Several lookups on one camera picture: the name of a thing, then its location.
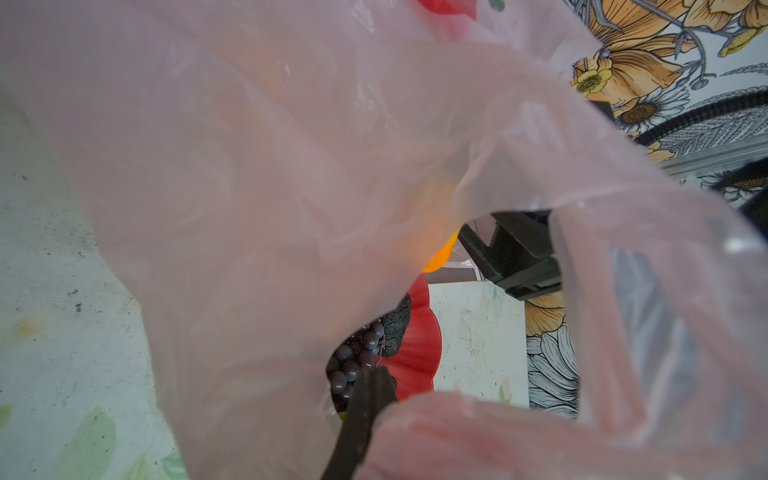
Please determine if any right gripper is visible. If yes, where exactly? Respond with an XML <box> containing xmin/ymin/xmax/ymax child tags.
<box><xmin>458</xmin><ymin>211</ymin><xmax>562</xmax><ymax>300</ymax></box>

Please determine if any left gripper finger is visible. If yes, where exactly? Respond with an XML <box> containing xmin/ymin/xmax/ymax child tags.
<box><xmin>321</xmin><ymin>366</ymin><xmax>397</xmax><ymax>480</ymax></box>

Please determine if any green orange papaya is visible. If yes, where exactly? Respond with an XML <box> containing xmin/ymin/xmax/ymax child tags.
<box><xmin>422</xmin><ymin>231</ymin><xmax>459</xmax><ymax>274</ymax></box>

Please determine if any pink plastic bag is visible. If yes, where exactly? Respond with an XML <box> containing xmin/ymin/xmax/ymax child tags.
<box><xmin>1</xmin><ymin>1</ymin><xmax>767</xmax><ymax>479</ymax></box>

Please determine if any dark grape bunch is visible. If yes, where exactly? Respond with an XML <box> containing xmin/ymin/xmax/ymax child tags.
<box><xmin>326</xmin><ymin>321</ymin><xmax>386</xmax><ymax>413</ymax></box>

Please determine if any red flower-shaped plate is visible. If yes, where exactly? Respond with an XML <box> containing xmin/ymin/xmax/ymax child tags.
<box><xmin>380</xmin><ymin>274</ymin><xmax>443</xmax><ymax>401</ymax></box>

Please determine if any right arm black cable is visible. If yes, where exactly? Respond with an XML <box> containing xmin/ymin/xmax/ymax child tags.
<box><xmin>632</xmin><ymin>88</ymin><xmax>768</xmax><ymax>148</ymax></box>

